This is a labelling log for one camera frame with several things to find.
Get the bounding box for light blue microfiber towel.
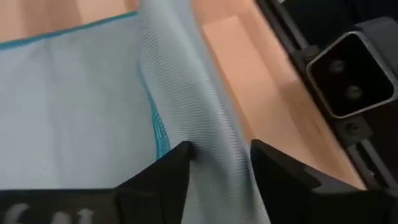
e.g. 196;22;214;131
0;0;271;224

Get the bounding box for black metal table frame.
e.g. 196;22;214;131
254;0;398;190

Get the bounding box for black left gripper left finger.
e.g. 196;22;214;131
0;141;195;224

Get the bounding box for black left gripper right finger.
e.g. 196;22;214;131
250;139;398;224

